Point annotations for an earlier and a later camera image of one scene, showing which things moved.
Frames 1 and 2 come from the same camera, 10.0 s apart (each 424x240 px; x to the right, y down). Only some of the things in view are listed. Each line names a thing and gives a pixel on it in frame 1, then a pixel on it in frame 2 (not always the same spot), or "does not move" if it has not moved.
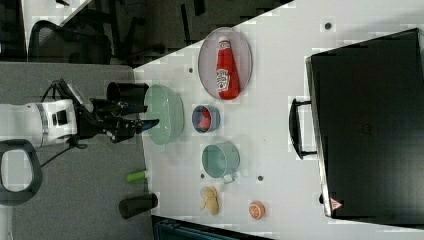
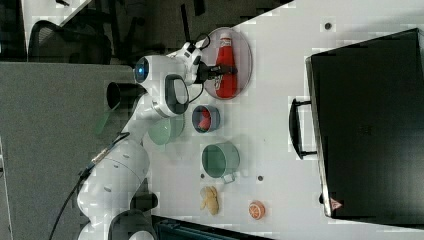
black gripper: (95, 117) to (203, 73)
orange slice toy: (257, 210) does not move
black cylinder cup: (129, 93) does not move
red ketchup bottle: (227, 77) does not move
